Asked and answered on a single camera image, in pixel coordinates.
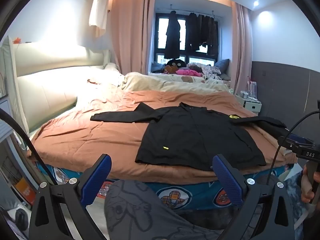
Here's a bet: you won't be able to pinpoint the brown blanket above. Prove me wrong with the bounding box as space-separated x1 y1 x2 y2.
27 90 295 184

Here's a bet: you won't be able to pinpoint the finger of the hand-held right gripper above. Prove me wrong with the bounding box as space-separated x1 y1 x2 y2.
278 135 314 152

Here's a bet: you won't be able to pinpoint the orange box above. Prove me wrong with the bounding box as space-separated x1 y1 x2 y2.
15 177 35 205

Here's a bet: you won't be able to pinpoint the hanging white shirt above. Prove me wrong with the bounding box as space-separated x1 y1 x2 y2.
89 0 110 37

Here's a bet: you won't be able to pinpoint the teal patterned bed sheet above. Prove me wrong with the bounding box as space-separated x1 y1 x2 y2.
35 161 295 210

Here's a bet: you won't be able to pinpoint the pile of colourful clothes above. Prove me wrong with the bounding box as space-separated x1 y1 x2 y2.
175 64 223 80

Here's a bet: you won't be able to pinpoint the black plush toy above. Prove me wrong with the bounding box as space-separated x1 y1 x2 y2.
164 59 187 74

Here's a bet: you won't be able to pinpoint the pale pink bed sheet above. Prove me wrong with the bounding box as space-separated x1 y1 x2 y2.
75 64 125 110

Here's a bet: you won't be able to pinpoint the white power strip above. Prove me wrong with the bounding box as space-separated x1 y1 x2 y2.
239 90 259 103

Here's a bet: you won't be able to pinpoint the dark framed window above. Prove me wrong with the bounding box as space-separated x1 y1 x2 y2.
155 12 219 68

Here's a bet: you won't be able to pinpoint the cream duvet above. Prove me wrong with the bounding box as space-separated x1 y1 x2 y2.
120 72 230 93

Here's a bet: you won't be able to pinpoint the white padded headboard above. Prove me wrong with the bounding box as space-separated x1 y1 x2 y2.
0 35 112 133

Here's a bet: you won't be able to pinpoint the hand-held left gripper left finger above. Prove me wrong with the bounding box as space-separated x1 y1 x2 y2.
29 153 112 240

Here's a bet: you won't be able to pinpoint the pink wire rack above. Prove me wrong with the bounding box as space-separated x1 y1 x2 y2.
246 76 258 100

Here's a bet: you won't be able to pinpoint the hanging black coat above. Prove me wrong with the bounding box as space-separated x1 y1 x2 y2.
164 10 181 59

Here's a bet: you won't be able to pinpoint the person's leg in grey pants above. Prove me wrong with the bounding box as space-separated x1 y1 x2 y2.
104 179 225 240

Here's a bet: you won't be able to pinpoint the black jacket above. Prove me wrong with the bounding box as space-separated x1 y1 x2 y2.
90 102 288 171

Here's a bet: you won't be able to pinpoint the person's right hand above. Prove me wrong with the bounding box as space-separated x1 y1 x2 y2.
301 166 320 204

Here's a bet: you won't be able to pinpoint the white nightstand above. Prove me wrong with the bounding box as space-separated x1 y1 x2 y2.
244 100 262 117

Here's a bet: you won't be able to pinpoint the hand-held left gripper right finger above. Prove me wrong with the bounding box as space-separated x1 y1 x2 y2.
211 154 302 240

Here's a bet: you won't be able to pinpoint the pink curtain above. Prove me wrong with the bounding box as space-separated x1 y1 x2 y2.
231 1 253 95
110 0 155 74

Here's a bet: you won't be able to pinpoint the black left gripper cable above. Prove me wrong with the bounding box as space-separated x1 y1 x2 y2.
0 109 58 187

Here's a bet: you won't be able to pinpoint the blue pillow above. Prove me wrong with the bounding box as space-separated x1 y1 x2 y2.
215 59 230 74

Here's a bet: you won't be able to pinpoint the hanging dark clothes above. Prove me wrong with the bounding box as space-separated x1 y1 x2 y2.
186 12 219 55

